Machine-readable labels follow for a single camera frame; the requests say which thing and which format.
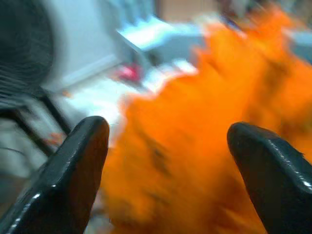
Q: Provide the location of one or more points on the black standing fan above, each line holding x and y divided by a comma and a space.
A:
22, 48

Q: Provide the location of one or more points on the orange shirt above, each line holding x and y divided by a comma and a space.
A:
195, 122

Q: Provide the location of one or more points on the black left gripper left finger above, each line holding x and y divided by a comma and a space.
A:
61, 175

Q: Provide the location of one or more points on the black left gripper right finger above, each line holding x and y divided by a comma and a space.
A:
280, 182

